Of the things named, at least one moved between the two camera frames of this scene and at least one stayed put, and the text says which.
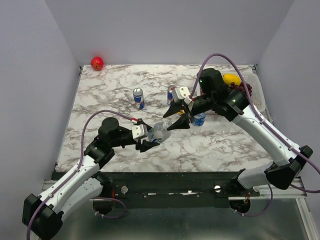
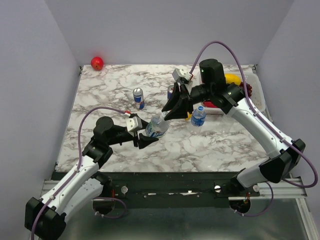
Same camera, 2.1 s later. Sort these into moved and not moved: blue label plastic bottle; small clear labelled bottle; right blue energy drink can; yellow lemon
Moved: small clear labelled bottle
Not moved: blue label plastic bottle; right blue energy drink can; yellow lemon
